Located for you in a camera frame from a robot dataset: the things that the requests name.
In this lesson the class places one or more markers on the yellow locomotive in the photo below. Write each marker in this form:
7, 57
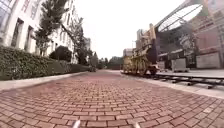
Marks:
141, 58

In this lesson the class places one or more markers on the group of trees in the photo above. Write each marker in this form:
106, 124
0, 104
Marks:
80, 45

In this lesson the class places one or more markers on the red brick path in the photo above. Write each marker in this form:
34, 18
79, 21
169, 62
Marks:
100, 100

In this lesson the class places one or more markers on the round bush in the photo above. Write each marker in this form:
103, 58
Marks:
61, 53

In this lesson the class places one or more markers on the robot's own part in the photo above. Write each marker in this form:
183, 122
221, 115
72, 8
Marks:
137, 125
76, 124

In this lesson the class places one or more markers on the grey box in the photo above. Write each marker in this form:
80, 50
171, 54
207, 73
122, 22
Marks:
180, 64

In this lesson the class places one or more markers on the railway track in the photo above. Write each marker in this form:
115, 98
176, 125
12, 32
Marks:
186, 79

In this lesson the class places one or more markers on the tall tree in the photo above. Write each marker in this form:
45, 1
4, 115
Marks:
50, 20

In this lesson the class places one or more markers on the pale stone strip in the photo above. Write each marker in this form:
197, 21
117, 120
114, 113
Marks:
33, 81

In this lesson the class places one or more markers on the green hedge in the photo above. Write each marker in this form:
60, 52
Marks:
23, 65

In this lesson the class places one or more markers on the brick building with glass canopy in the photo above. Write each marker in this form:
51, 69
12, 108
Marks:
203, 36

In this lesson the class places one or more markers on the pale building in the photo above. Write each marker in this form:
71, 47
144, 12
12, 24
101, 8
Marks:
20, 20

